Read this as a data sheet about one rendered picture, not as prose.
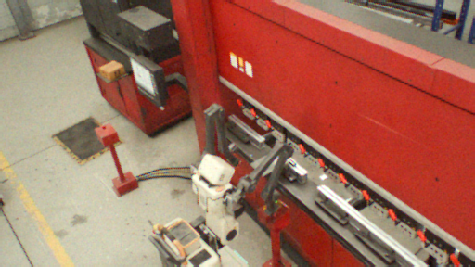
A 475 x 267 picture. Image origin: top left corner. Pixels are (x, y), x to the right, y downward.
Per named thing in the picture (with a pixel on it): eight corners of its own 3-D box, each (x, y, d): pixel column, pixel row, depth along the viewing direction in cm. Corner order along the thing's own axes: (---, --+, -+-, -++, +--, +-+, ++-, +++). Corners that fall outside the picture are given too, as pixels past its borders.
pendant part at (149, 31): (138, 97, 436) (115, 13, 385) (160, 87, 447) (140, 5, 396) (165, 118, 403) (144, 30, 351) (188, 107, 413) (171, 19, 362)
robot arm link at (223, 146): (210, 105, 317) (219, 111, 310) (216, 102, 320) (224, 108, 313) (217, 151, 343) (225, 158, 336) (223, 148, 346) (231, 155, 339)
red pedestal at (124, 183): (111, 187, 501) (89, 128, 451) (132, 177, 511) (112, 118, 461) (118, 197, 487) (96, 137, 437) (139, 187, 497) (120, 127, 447)
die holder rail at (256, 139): (229, 124, 424) (227, 116, 418) (234, 122, 426) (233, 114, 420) (260, 150, 389) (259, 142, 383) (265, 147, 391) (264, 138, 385)
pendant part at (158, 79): (137, 89, 421) (127, 55, 400) (148, 83, 427) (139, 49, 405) (161, 108, 392) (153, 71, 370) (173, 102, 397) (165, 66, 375)
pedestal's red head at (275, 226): (258, 220, 354) (256, 204, 343) (273, 209, 361) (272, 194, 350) (275, 235, 341) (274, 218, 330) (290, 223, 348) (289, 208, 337)
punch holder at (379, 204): (366, 206, 286) (368, 187, 277) (376, 200, 290) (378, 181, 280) (385, 220, 276) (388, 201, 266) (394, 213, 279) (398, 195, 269)
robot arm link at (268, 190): (280, 142, 315) (290, 148, 307) (285, 143, 319) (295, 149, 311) (257, 196, 323) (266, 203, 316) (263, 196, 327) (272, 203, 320)
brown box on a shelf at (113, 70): (96, 74, 508) (93, 65, 500) (117, 66, 519) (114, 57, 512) (108, 83, 488) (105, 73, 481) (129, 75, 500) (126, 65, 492)
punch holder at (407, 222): (391, 225, 273) (394, 206, 263) (402, 219, 276) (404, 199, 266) (413, 241, 262) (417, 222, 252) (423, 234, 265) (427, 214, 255)
